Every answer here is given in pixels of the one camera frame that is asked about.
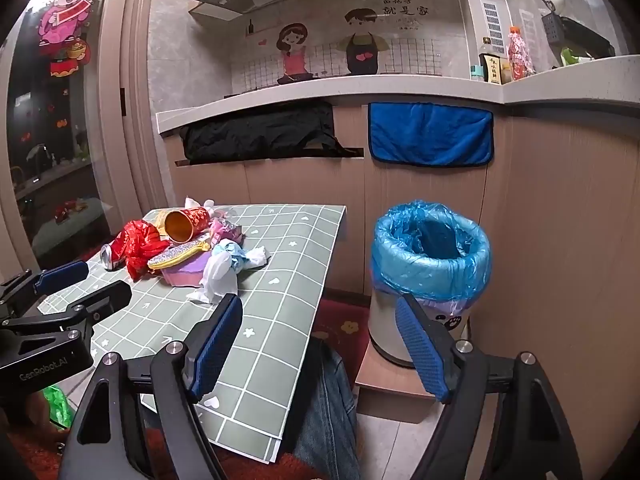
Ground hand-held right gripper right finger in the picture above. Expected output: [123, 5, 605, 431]
[395, 294, 583, 480]

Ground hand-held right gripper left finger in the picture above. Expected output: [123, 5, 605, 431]
[59, 292, 244, 480]

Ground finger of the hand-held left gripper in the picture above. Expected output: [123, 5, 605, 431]
[0, 280, 133, 346]
[0, 259, 91, 317]

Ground purple fuzzy item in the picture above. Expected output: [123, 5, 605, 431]
[160, 250, 216, 288]

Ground white trash can blue liner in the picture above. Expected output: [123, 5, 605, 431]
[368, 201, 492, 368]

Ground green plastic bag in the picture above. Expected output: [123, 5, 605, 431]
[41, 384, 75, 431]

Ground wooden step stool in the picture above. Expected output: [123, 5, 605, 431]
[355, 332, 471, 423]

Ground green checkered tablecloth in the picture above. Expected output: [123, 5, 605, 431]
[37, 203, 349, 463]

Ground red crumpled wrapper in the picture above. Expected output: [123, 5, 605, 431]
[116, 220, 171, 281]

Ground white crumpled plastic bag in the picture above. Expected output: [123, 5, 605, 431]
[186, 250, 238, 306]

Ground red floor rug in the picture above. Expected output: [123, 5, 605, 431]
[310, 297, 373, 361]

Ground gold glitter ornament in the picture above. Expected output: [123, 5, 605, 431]
[146, 240, 211, 271]

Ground light blue wrapper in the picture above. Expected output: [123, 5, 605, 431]
[212, 239, 251, 271]

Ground small white crumpled paper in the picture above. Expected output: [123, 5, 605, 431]
[240, 246, 272, 270]

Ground person's jeans leg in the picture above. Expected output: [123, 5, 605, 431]
[292, 337, 361, 480]

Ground glass door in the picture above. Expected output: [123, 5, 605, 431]
[0, 0, 121, 271]

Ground pink colourful snack wrapper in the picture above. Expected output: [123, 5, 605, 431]
[207, 215, 245, 242]

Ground gold red paper cup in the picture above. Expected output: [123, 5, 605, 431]
[164, 206, 212, 245]

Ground black cloth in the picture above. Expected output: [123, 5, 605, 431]
[179, 100, 365, 165]

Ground blue towel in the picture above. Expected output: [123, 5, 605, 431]
[368, 102, 495, 168]

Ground cartoon figure window decal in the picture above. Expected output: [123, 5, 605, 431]
[37, 0, 94, 78]

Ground white kitchen countertop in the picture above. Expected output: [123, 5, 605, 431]
[156, 54, 640, 136]

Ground dark sauce bottle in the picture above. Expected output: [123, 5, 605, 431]
[477, 36, 502, 84]

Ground red patterned bottle orange cap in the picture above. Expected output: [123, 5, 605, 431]
[507, 26, 536, 81]

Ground white vent panel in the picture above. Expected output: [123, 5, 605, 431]
[481, 0, 501, 46]

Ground black utensil holder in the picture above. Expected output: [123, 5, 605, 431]
[540, 10, 568, 46]

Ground cartoon couple wall sticker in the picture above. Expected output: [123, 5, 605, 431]
[230, 0, 468, 96]

